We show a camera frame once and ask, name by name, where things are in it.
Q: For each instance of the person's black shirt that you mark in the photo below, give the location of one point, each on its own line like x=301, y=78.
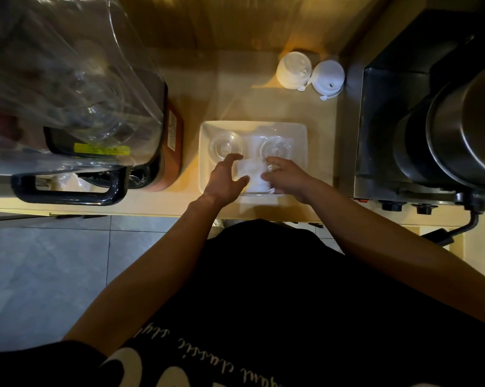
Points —
x=286, y=302

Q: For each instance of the tall stack of white lids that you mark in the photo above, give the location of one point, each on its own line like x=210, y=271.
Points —
x=255, y=186

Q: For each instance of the white plastic tray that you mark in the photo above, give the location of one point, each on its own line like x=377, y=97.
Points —
x=294, y=132

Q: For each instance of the person's left hand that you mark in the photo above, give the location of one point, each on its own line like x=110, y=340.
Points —
x=222, y=185

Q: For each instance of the blender with clear cover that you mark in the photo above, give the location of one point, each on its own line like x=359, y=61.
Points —
x=85, y=76

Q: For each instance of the steel pot machine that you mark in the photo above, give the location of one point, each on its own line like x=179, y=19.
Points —
x=379, y=116

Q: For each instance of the person's right hand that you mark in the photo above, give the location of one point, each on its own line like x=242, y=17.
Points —
x=294, y=181

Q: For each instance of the black machine knob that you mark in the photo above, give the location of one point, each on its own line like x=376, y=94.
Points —
x=391, y=205
x=423, y=208

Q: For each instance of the person's left forearm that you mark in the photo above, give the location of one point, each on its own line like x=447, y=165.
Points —
x=153, y=278

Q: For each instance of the clear plastic bag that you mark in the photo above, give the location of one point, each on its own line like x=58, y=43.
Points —
x=65, y=183

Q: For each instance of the steel round pot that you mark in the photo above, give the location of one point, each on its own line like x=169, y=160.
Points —
x=468, y=128

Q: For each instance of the person's right forearm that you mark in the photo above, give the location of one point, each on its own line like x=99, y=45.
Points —
x=407, y=257

